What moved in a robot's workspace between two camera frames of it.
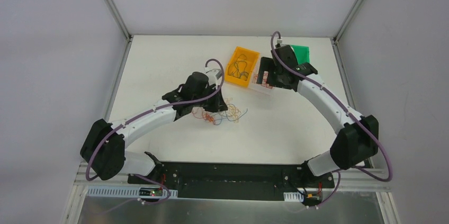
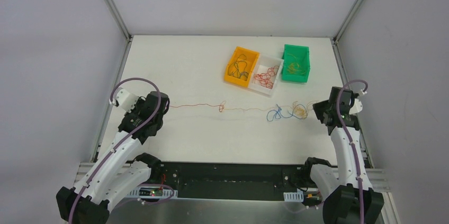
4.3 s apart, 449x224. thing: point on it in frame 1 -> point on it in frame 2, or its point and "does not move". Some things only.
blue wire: x=238 y=68 does not move
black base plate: x=235 y=180 does not move
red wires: x=265 y=79 does not move
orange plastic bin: x=242 y=66 does not move
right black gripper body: x=266 y=71 -> x=321 y=112
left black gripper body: x=217 y=101 -> x=160 y=104
